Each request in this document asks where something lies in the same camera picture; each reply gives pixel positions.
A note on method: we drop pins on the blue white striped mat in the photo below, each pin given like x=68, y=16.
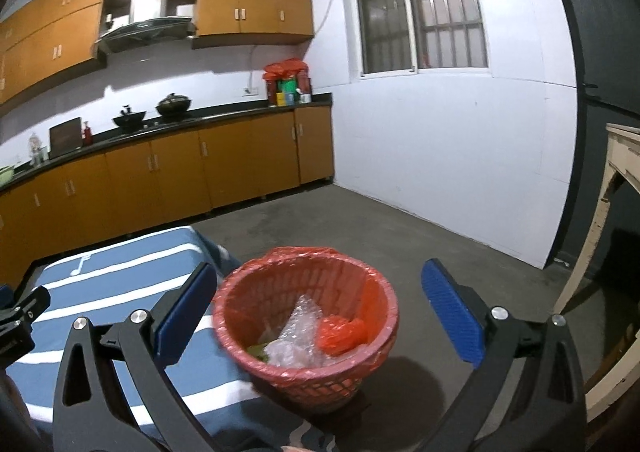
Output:
x=125, y=262

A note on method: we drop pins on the red bottle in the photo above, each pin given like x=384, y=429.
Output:
x=87, y=134

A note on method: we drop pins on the green bowl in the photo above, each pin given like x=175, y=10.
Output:
x=6, y=175

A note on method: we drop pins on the red mesh waste basket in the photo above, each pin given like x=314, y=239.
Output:
x=320, y=395

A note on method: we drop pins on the dark wooden cutting board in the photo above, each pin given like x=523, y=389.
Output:
x=65, y=138

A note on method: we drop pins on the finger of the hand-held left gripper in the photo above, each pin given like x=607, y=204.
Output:
x=27, y=304

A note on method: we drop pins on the barred window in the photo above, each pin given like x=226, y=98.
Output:
x=420, y=2

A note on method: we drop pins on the yellow-green vegetable scrap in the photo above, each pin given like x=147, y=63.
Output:
x=257, y=351

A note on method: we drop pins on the orange lower kitchen cabinets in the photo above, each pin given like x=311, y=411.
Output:
x=175, y=172

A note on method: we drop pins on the black kitchen countertop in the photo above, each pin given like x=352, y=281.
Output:
x=225, y=113

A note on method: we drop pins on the white cup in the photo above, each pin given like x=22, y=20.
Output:
x=305, y=98

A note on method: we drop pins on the glass jar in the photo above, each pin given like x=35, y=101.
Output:
x=36, y=149

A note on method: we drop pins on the red plastic bag with goods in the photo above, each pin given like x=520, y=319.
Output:
x=285, y=69

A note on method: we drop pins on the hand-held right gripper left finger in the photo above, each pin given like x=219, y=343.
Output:
x=185, y=317

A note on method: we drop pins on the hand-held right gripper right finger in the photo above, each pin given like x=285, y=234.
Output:
x=450, y=317

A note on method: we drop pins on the dark lidded cooking pot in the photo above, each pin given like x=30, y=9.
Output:
x=173, y=107

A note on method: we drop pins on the steel range hood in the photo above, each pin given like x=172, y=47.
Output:
x=145, y=27

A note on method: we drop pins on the green box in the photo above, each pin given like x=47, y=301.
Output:
x=286, y=92

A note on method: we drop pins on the cream wooden table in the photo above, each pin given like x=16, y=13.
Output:
x=620, y=147

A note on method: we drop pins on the black wok with lid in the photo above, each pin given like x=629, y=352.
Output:
x=129, y=120

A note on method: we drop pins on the clear bubble wrap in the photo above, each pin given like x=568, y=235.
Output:
x=295, y=332

